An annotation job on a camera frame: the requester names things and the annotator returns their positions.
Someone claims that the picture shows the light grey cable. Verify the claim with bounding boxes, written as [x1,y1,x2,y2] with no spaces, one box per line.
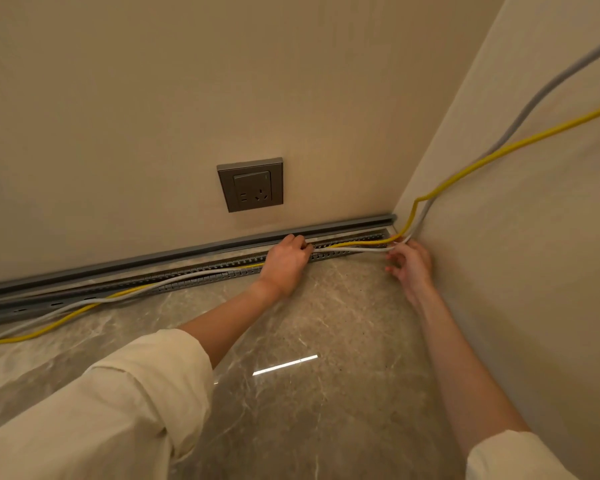
[0,35,600,347]

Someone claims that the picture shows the person's left forearm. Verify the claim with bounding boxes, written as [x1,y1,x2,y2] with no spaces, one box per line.
[178,279,284,369]

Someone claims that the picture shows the grey wall power socket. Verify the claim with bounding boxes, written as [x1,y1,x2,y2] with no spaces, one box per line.
[216,157,285,213]

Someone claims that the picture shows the white shirt sleeve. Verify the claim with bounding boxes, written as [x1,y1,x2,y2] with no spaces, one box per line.
[465,429,579,480]
[0,328,216,480]

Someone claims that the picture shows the person's right hand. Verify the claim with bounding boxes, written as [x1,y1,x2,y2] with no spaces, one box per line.
[384,238,435,297]

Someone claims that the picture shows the yellow cable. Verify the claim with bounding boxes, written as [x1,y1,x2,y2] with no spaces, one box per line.
[0,98,600,346]

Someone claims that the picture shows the grey baseboard strip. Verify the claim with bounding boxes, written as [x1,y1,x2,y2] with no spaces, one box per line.
[0,213,398,297]

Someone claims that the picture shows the grey slotted cable duct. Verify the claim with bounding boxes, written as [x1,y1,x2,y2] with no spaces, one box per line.
[0,227,397,329]

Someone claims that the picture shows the person's left hand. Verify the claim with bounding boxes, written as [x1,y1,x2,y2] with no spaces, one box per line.
[256,234,315,298]

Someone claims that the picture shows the person's right forearm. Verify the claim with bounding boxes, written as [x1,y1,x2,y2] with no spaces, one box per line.
[404,284,532,456]

